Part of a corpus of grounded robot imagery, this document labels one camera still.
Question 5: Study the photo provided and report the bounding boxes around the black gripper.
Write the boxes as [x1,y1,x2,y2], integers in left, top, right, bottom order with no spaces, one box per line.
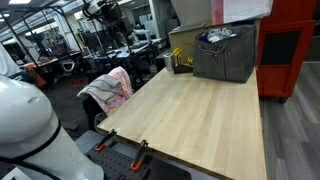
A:
[99,2,125,27]

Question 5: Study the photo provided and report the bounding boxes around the grey ribbed cloth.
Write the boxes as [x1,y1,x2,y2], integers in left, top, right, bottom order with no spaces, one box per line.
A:
[76,74,123,104]

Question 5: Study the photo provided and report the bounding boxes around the white office chair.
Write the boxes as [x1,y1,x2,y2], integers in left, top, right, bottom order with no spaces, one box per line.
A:
[59,59,77,74]

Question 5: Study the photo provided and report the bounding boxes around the pink patterned cloth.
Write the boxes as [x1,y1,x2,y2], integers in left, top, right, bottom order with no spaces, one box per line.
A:
[89,65,134,115]

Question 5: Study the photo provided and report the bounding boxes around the blue cloth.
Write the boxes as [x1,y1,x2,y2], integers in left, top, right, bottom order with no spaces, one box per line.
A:
[198,31,210,43]

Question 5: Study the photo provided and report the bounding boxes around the black office chair with armrest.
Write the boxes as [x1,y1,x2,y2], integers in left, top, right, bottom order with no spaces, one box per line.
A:
[81,94,111,133]

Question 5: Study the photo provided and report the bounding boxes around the cluttered background desk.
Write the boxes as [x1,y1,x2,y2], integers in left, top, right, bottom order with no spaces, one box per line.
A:
[82,37,168,68]

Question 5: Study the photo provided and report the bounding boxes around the silver metal cup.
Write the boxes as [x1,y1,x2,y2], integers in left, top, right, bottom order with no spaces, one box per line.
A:
[163,52,176,72]

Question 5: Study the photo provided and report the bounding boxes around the brown cardboard box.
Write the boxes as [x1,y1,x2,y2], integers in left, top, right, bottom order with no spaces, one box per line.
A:
[168,19,262,69]

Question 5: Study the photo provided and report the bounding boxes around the red floor mat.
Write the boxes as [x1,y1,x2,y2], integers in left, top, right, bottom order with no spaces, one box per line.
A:
[68,78,90,89]

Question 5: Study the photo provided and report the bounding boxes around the yellow flowers in black tray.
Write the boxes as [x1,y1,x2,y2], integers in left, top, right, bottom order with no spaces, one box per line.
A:
[172,47,195,75]

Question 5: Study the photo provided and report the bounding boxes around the white clothes bundle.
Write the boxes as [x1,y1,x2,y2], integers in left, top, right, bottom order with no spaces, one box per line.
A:
[206,27,238,44]

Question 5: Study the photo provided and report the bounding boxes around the grey fabric basket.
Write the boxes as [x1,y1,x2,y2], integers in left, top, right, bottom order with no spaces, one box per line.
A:
[192,24,258,84]

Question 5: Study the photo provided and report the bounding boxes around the pink board with white paper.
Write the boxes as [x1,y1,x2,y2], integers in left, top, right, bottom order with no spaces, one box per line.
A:
[211,0,274,25]

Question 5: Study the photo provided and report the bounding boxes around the black perforated mounting board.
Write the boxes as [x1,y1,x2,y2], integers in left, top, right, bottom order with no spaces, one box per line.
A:
[84,143,152,180]

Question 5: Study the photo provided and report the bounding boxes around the red metal cabinet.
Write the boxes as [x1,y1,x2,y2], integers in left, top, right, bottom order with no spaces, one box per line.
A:
[255,0,318,104]

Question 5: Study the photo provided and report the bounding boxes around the black clamp with orange handle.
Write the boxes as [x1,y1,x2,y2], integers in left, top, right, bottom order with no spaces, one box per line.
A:
[94,129,118,153]
[130,139,150,173]

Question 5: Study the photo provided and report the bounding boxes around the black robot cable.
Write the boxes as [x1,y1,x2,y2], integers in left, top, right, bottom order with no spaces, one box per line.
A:
[0,119,63,180]

